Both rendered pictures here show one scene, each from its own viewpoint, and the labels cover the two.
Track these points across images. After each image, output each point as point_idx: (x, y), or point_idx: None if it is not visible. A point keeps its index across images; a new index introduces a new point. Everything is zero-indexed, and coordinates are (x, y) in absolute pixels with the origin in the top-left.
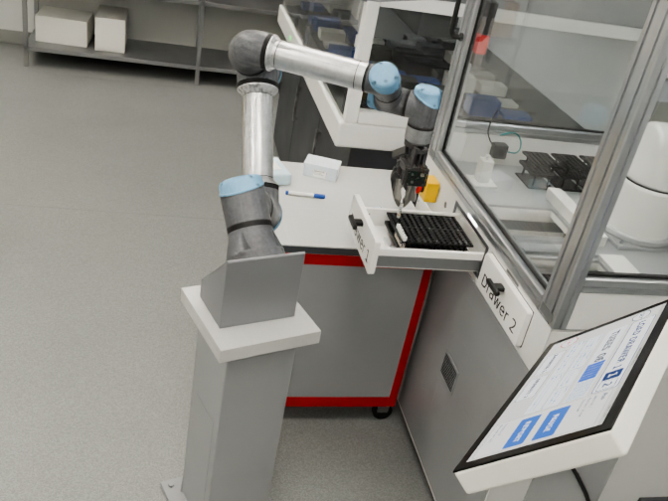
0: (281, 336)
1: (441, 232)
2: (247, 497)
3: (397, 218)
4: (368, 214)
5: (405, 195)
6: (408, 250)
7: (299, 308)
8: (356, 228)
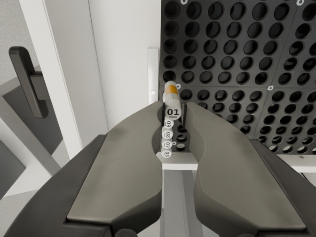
0: (21, 190)
1: (297, 104)
2: None
3: (190, 22)
4: (63, 83)
5: (193, 114)
6: (165, 169)
7: (29, 156)
8: (44, 118)
